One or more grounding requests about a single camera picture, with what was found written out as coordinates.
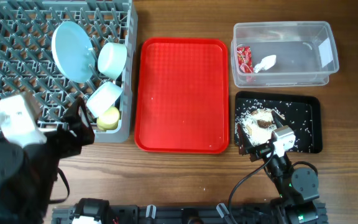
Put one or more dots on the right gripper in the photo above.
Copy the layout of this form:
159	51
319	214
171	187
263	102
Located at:
245	145

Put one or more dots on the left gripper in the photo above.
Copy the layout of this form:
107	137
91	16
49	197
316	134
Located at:
78	127

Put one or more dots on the yellow plastic cup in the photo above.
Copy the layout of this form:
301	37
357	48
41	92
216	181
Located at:
109	119

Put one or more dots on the light blue bowl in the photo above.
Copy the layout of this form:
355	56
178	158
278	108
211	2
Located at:
103	98

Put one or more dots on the red snack wrapper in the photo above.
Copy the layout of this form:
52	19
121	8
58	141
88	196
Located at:
244	59

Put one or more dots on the white tissue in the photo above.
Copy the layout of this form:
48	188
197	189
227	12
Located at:
265	64

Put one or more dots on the light blue plate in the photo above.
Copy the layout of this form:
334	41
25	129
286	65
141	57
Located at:
72	52

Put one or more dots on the green bowl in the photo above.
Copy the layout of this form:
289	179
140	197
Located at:
112	59

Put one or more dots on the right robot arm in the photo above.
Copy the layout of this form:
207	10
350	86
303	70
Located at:
297	183

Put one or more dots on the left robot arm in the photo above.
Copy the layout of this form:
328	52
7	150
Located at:
29	158

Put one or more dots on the black waste tray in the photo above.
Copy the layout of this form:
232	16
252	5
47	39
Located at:
310	100

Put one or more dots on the grey dishwasher rack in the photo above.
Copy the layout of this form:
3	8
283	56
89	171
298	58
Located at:
27	64

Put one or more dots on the food scraps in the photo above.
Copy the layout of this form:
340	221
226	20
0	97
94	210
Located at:
255	117

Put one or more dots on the clear plastic bin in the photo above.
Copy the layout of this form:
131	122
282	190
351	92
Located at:
306	53

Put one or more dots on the red plastic tray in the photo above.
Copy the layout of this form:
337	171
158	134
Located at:
183	96

